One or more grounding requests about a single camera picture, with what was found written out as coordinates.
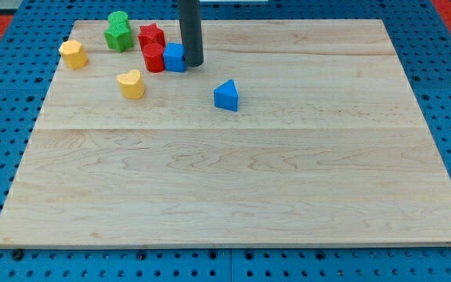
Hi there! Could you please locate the blue triangle block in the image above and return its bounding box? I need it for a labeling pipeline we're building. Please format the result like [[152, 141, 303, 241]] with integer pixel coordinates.
[[213, 80, 239, 111]]

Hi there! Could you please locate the light wooden board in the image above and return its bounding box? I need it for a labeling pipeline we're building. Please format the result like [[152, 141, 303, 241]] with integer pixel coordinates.
[[0, 20, 451, 249]]

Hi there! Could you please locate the blue cube block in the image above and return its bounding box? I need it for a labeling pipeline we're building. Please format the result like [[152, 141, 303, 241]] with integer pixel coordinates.
[[163, 42, 187, 73]]

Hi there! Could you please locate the yellow heart block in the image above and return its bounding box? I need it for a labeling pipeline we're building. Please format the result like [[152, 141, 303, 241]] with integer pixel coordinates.
[[117, 69, 145, 99]]

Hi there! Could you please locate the red cylinder block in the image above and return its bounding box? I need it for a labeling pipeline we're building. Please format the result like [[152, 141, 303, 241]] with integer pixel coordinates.
[[142, 43, 165, 73]]

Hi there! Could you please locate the red star block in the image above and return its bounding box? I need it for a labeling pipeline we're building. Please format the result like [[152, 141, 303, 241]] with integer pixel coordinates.
[[138, 23, 166, 49]]

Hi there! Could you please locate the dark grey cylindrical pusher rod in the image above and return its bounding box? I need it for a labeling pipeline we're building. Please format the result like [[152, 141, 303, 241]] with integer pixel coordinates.
[[177, 0, 204, 67]]

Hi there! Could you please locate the green star block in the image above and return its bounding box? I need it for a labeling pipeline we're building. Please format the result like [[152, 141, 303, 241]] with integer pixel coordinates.
[[104, 23, 134, 52]]

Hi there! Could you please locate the green cylinder block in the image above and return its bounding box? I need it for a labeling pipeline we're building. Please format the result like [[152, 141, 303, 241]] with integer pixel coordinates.
[[107, 10, 130, 29]]

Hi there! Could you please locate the yellow hexagon block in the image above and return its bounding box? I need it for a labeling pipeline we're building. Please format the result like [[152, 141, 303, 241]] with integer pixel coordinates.
[[59, 39, 88, 70]]

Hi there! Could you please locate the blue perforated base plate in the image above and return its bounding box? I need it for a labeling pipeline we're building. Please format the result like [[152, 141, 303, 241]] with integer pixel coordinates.
[[0, 0, 451, 281]]

